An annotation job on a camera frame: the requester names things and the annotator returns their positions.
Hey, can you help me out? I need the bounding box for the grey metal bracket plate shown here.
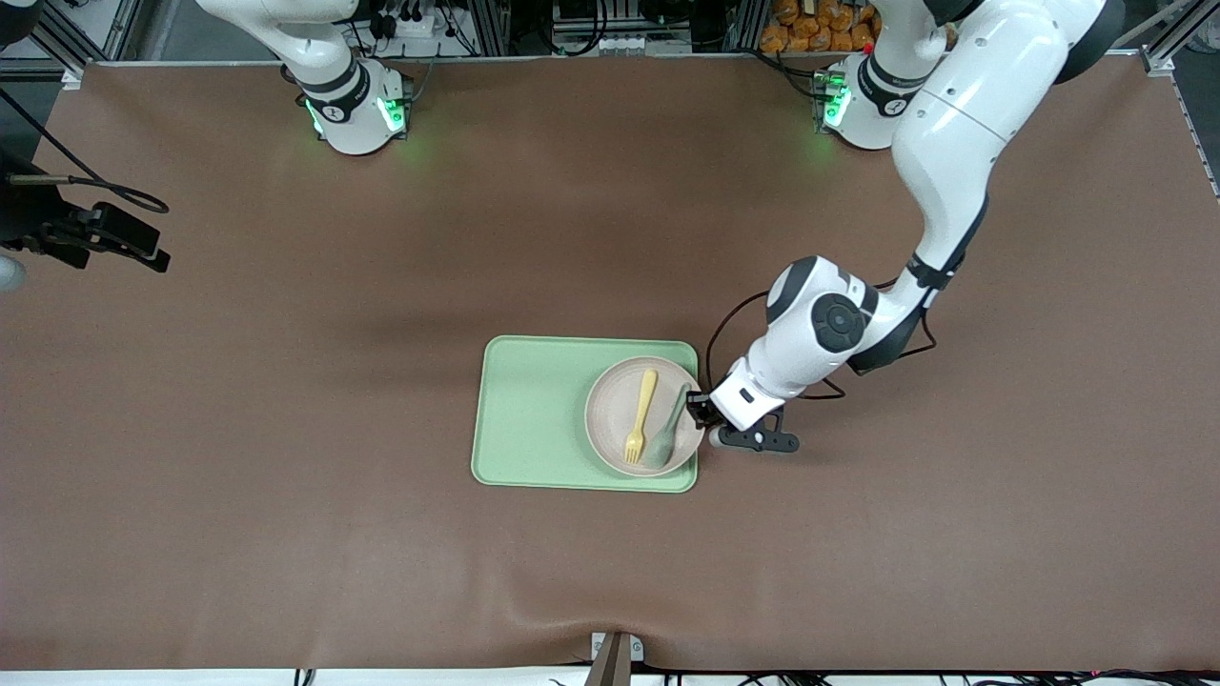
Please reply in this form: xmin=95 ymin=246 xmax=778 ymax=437
xmin=589 ymin=631 xmax=645 ymax=665

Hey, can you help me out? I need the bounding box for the yellow plastic fork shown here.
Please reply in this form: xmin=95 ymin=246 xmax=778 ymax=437
xmin=624 ymin=370 xmax=659 ymax=465

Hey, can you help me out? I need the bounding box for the tan support pole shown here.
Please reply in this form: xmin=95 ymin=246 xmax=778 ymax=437
xmin=583 ymin=636 xmax=633 ymax=686

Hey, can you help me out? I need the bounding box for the slanted aluminium frame beam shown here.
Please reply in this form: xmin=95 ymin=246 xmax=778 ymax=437
xmin=1115 ymin=0 xmax=1204 ymax=72

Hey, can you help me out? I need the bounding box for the white power strip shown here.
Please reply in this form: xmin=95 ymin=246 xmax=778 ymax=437
xmin=367 ymin=5 xmax=441 ymax=41

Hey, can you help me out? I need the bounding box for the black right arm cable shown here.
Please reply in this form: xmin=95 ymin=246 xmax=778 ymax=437
xmin=0 ymin=88 xmax=171 ymax=215

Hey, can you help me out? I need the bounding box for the aluminium frame post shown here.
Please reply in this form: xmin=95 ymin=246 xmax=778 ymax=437
xmin=465 ymin=0 xmax=512 ymax=56
xmin=724 ymin=0 xmax=771 ymax=53

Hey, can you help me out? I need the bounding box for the light green rectangular tray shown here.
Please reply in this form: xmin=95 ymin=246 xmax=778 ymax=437
xmin=471 ymin=334 xmax=700 ymax=494

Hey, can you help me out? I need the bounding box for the brown table mat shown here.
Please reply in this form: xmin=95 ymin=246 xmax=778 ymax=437
xmin=0 ymin=52 xmax=1220 ymax=673

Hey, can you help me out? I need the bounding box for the white connector block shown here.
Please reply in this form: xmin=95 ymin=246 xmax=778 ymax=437
xmin=551 ymin=33 xmax=641 ymax=56

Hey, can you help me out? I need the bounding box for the round cream plate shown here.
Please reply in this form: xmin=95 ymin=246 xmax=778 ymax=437
xmin=584 ymin=357 xmax=706 ymax=477

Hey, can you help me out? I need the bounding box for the heap of orange objects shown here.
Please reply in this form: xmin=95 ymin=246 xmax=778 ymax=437
xmin=760 ymin=0 xmax=883 ymax=54

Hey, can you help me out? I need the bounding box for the pale green plastic spoon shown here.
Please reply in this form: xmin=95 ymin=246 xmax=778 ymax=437
xmin=643 ymin=383 xmax=695 ymax=470

